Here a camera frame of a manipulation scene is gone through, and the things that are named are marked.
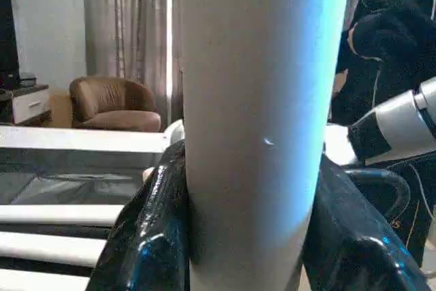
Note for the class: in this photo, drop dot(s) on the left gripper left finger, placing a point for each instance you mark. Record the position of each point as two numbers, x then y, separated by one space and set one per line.
150 236

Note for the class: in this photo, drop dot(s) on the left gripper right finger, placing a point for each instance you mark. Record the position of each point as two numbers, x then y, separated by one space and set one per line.
354 236

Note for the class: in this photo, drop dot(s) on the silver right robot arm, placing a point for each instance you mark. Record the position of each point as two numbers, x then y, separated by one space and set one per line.
402 124

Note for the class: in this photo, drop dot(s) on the black work mat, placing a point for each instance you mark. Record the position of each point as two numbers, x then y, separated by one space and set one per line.
75 182

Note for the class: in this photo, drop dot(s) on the white flat board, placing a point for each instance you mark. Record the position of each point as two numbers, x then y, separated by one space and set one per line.
75 139

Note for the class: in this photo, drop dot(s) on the brown armchair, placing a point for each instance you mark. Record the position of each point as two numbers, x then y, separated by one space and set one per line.
112 103

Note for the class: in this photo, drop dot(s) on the white drawer unit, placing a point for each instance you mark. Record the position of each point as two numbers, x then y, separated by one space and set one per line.
30 105

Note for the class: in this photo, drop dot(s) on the black robot torso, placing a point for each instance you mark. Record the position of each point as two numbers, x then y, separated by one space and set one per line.
388 46

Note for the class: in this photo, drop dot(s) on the brown striped curtain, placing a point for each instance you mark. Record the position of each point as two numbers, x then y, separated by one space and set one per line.
129 32

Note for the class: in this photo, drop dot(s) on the large black box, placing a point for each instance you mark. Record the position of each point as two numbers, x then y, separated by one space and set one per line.
8 32

